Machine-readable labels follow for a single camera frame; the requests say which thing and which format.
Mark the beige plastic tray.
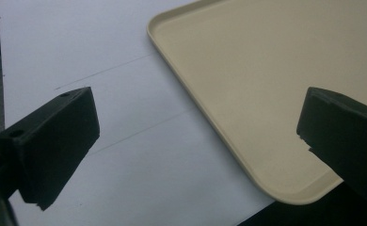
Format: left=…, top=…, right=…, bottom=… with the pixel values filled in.
left=146, top=0, right=367, bottom=206

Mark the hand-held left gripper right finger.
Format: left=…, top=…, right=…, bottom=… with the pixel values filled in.
left=295, top=87, right=367, bottom=202

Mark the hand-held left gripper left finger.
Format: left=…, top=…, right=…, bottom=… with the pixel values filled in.
left=0, top=86, right=101, bottom=212

